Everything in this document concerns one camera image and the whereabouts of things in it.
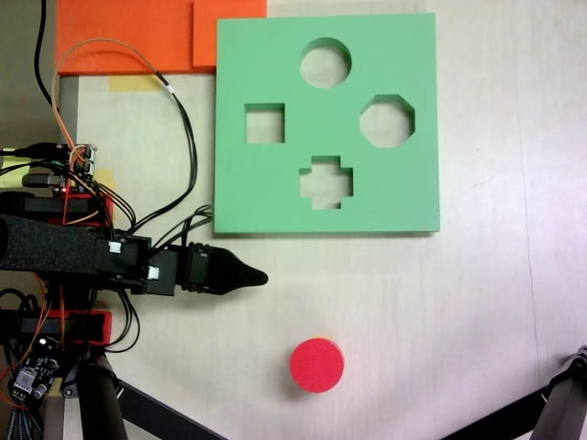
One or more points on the yellow tape strip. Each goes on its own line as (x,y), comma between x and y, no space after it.
(133,84)

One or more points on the green shape sorter board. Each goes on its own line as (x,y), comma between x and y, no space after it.
(394,192)

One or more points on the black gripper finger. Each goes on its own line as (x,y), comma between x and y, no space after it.
(236,274)

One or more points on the small circuit board with connectors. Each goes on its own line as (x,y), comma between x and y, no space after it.
(87,159)

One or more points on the black power circuit board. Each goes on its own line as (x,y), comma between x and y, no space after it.
(34,371)

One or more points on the red base clamp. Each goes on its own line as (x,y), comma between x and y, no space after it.
(109,208)
(103,327)

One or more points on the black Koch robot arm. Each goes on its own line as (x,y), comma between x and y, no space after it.
(55,249)

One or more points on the small orange foam block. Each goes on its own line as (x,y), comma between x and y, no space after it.
(229,32)

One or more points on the red cylinder block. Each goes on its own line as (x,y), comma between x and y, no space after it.
(316,364)

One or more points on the black tripod brace rod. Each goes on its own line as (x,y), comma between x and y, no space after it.
(160,412)
(504,414)

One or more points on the large orange foam slab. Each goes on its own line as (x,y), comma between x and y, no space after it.
(124,32)

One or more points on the black tripod leg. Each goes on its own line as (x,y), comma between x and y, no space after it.
(102,408)
(565,394)

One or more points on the yellow sticky note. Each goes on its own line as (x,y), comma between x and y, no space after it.
(11,173)

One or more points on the yellow tape square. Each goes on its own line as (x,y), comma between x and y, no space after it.
(108,177)

